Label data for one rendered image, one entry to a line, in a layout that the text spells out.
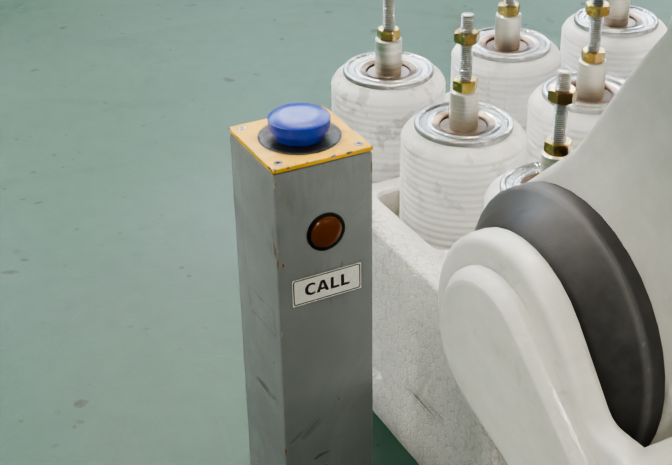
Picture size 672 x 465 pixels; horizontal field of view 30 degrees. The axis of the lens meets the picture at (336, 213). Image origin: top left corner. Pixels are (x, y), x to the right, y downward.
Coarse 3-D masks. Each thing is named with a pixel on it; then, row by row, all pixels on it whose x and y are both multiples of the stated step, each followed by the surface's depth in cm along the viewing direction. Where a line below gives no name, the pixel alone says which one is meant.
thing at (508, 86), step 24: (456, 48) 110; (552, 48) 109; (456, 72) 109; (480, 72) 106; (504, 72) 106; (528, 72) 106; (552, 72) 107; (480, 96) 107; (504, 96) 106; (528, 96) 107
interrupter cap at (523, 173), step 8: (512, 168) 88; (520, 168) 89; (528, 168) 89; (536, 168) 89; (504, 176) 87; (512, 176) 88; (520, 176) 88; (528, 176) 88; (504, 184) 86; (512, 184) 87
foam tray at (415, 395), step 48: (384, 192) 101; (384, 240) 95; (384, 288) 97; (432, 288) 90; (384, 336) 99; (432, 336) 91; (384, 384) 102; (432, 384) 93; (432, 432) 95; (480, 432) 88
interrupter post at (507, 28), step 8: (496, 16) 108; (504, 16) 107; (512, 16) 107; (520, 16) 107; (496, 24) 108; (504, 24) 107; (512, 24) 107; (520, 24) 108; (496, 32) 108; (504, 32) 108; (512, 32) 108; (496, 40) 109; (504, 40) 108; (512, 40) 108; (504, 48) 108; (512, 48) 108
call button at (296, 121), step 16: (272, 112) 79; (288, 112) 79; (304, 112) 79; (320, 112) 79; (272, 128) 78; (288, 128) 78; (304, 128) 78; (320, 128) 78; (288, 144) 79; (304, 144) 78
